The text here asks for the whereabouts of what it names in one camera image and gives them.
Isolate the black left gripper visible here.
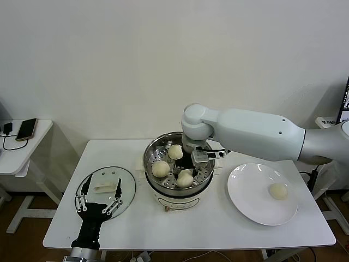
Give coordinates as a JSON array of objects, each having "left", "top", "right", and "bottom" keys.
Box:
[{"left": 70, "top": 174, "right": 123, "bottom": 249}]

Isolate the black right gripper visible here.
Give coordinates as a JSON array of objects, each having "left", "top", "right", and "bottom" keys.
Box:
[{"left": 173, "top": 150, "right": 200, "bottom": 180}]

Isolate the white steamed baozi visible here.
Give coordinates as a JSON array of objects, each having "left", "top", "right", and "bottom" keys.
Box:
[
  {"left": 269, "top": 183, "right": 288, "bottom": 200},
  {"left": 151, "top": 160, "right": 170, "bottom": 178},
  {"left": 167, "top": 144, "right": 184, "bottom": 161},
  {"left": 174, "top": 170, "right": 194, "bottom": 189}
]

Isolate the round glass lid cream handle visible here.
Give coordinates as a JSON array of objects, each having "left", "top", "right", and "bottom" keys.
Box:
[{"left": 74, "top": 165, "right": 136, "bottom": 219}]

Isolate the white electric steamer pot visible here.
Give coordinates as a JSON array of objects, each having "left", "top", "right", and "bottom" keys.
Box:
[{"left": 139, "top": 163, "right": 219, "bottom": 213}]

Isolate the stainless steel steamer basket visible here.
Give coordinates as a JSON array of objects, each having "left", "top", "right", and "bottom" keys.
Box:
[{"left": 135, "top": 132, "right": 224, "bottom": 192}]

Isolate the white round plate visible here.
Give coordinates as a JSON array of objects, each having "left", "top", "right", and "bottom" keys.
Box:
[{"left": 227, "top": 163, "right": 298, "bottom": 227}]

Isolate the white power strip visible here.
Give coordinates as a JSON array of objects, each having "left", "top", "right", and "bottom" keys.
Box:
[{"left": 132, "top": 250, "right": 153, "bottom": 262}]

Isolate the white side table with phone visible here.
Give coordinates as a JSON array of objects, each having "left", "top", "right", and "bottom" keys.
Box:
[{"left": 0, "top": 119, "right": 64, "bottom": 234}]

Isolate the smartphone with gold edge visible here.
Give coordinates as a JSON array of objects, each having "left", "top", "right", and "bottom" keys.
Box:
[{"left": 15, "top": 117, "right": 38, "bottom": 142}]

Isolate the white side table with laptop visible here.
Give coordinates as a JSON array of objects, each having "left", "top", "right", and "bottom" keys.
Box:
[{"left": 313, "top": 116, "right": 349, "bottom": 235}]

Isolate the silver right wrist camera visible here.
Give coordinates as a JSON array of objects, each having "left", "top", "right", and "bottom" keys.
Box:
[{"left": 191, "top": 148, "right": 227, "bottom": 164}]

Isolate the thin black charger cable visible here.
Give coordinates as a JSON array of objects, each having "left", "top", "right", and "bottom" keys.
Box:
[{"left": 2, "top": 133, "right": 29, "bottom": 151}]

